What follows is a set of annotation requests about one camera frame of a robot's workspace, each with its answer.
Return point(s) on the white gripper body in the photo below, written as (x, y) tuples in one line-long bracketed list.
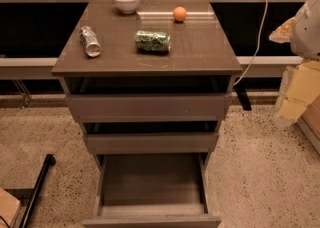
[(307, 35)]

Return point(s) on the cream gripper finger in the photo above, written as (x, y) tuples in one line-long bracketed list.
[(283, 33)]

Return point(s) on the green soda can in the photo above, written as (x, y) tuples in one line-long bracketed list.
[(152, 41)]

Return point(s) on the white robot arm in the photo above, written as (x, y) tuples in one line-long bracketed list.
[(305, 35)]

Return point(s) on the grey middle drawer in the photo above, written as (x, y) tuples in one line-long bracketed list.
[(150, 143)]

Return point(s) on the grey three-drawer cabinet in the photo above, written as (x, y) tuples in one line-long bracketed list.
[(200, 61)]

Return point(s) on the silver crushed can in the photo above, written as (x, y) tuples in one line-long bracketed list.
[(90, 42)]

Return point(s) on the open grey bottom drawer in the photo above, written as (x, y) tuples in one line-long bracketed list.
[(152, 191)]

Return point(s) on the grey top drawer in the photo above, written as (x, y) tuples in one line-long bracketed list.
[(148, 108)]

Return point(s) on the wooden box right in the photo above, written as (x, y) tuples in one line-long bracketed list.
[(309, 123)]

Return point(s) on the black table leg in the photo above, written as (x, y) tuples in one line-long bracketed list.
[(242, 96)]

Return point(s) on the orange ball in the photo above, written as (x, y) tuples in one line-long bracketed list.
[(179, 14)]

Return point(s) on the white ceramic bowl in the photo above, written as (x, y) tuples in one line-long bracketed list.
[(127, 6)]

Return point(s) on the black metal bar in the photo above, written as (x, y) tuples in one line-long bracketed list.
[(48, 162)]

